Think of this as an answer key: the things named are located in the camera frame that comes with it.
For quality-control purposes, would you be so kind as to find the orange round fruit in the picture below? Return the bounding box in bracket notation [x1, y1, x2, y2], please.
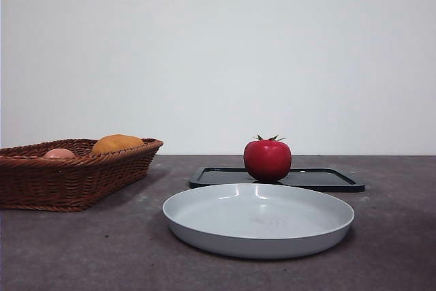
[91, 134, 146, 155]

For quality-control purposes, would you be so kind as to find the black rectangular tray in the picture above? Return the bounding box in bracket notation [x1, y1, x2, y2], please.
[189, 166, 366, 193]

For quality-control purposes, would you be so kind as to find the pink round fruit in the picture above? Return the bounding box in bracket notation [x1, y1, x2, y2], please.
[42, 147, 76, 159]

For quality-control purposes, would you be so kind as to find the pale grey round plate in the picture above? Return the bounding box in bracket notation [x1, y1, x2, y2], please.
[161, 182, 356, 260]

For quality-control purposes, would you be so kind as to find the red tomato with green stem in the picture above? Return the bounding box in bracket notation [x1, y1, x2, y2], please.
[243, 133, 293, 183]

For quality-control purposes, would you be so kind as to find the brown woven wicker basket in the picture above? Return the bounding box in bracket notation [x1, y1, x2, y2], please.
[0, 137, 164, 213]

